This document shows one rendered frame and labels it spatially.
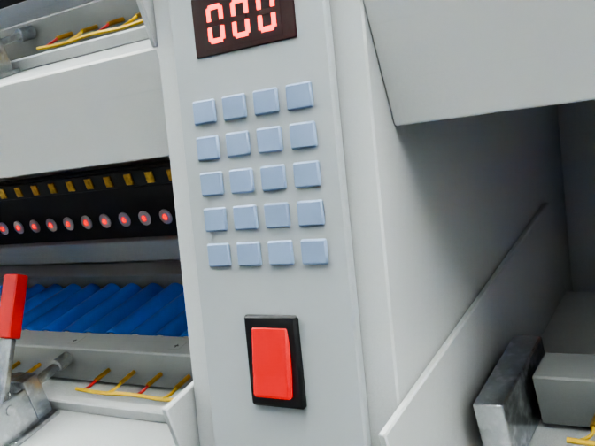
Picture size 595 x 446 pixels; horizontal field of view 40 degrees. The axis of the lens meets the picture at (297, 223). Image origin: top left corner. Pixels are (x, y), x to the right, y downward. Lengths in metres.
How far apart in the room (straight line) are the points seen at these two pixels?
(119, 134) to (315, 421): 0.15
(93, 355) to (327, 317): 0.22
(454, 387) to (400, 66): 0.12
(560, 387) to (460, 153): 0.10
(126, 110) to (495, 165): 0.16
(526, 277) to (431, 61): 0.15
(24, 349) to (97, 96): 0.21
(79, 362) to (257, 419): 0.20
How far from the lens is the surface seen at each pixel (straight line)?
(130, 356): 0.46
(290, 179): 0.29
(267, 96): 0.29
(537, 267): 0.40
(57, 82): 0.38
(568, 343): 0.40
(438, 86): 0.27
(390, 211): 0.28
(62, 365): 0.49
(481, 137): 0.35
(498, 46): 0.26
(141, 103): 0.35
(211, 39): 0.31
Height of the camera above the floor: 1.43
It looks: 3 degrees down
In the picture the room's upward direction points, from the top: 6 degrees counter-clockwise
